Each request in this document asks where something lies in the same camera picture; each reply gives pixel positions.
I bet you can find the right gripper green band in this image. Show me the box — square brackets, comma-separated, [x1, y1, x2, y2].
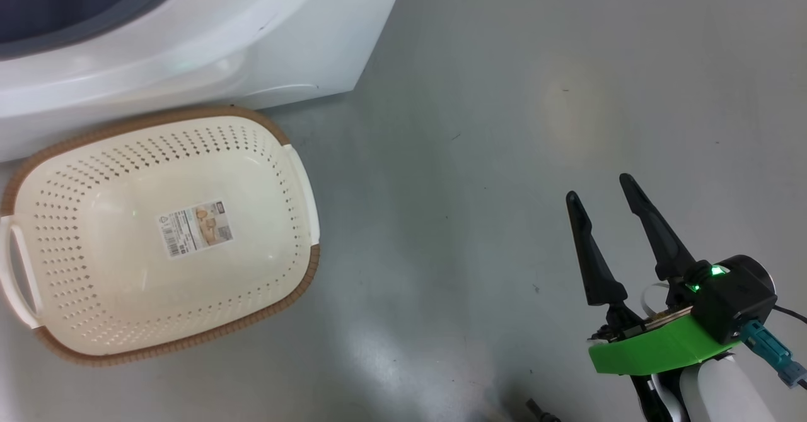
[566, 173, 777, 375]

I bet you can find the white front-load washing machine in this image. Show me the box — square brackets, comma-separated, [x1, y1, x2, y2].
[0, 0, 410, 163]

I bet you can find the product sticker inside basket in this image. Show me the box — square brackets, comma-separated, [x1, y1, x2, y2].
[156, 199, 234, 260]

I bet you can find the cream perforated laundry basket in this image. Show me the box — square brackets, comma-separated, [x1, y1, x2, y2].
[0, 107, 321, 367]

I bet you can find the grey rubber door gasket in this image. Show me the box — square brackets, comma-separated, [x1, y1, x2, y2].
[0, 0, 193, 61]

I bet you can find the teal right cable connector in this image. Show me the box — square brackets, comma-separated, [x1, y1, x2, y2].
[739, 320, 807, 390]

